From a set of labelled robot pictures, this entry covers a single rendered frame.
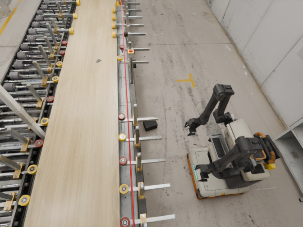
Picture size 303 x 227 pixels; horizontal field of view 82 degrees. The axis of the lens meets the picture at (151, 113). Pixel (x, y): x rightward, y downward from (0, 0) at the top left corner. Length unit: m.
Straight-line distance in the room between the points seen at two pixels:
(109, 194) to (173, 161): 1.31
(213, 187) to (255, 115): 1.76
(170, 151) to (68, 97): 1.61
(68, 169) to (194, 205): 1.65
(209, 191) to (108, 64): 2.09
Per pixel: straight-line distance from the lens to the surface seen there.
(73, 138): 1.91
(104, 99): 2.11
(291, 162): 3.38
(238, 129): 1.55
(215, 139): 1.80
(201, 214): 2.65
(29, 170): 1.93
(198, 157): 2.52
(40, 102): 2.42
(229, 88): 1.41
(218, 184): 2.50
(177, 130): 2.94
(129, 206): 1.91
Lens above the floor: 2.52
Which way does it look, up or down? 56 degrees down
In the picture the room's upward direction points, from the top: 7 degrees clockwise
